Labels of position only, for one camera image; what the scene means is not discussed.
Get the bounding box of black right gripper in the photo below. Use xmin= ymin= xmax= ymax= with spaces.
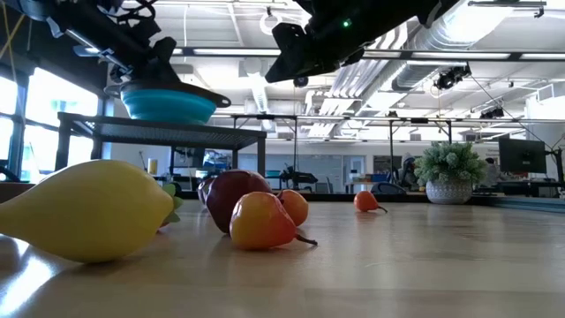
xmin=266 ymin=0 xmax=442 ymax=83

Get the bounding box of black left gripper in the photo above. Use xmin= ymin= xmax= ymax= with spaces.
xmin=109 ymin=26 xmax=182 ymax=85

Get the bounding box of blue collapsible colander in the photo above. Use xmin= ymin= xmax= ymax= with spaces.
xmin=103 ymin=79 xmax=232 ymax=126

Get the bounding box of red plastic strawberry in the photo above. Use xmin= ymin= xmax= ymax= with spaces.
xmin=158 ymin=183 xmax=185 ymax=231

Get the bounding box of small orange persimmon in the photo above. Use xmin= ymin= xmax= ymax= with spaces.
xmin=353 ymin=190 xmax=388 ymax=214

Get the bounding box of small orange fruit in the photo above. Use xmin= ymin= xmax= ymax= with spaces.
xmin=276 ymin=189 xmax=310 ymax=228

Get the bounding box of grey perforated metal shelf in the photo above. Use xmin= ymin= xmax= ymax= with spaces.
xmin=55 ymin=111 xmax=267 ymax=178

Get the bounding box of blue machine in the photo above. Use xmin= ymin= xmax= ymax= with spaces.
xmin=200 ymin=148 xmax=234 ymax=172

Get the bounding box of black bar with light strips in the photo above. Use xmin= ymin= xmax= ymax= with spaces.
xmin=171 ymin=46 xmax=565 ymax=62

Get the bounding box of person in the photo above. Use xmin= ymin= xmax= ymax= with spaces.
xmin=398 ymin=152 xmax=418 ymax=189
xmin=480 ymin=157 xmax=502 ymax=186

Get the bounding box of black office chair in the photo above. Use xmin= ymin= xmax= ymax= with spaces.
xmin=369 ymin=182 xmax=407 ymax=195

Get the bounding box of dark red apple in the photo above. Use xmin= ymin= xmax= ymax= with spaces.
xmin=205 ymin=170 xmax=275 ymax=235

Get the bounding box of yellow plastic lemon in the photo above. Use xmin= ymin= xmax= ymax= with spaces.
xmin=0 ymin=159 xmax=174 ymax=265

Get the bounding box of green plant in white pot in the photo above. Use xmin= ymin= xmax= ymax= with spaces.
xmin=414 ymin=140 xmax=488 ymax=205

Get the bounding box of orange pear with stem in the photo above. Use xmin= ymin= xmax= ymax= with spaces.
xmin=229 ymin=192 xmax=319 ymax=252

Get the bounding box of black computer monitor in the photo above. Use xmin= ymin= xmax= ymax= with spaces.
xmin=498 ymin=137 xmax=547 ymax=174

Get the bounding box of black background desk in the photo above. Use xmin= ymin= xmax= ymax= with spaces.
xmin=474 ymin=178 xmax=565 ymax=199

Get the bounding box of white ring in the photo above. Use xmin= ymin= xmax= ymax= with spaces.
xmin=259 ymin=11 xmax=283 ymax=36

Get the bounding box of black metal background frame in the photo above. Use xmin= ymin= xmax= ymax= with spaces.
xmin=175 ymin=112 xmax=454 ymax=195

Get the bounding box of black aluminium table frame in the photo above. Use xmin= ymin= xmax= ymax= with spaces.
xmin=176 ymin=189 xmax=565 ymax=214

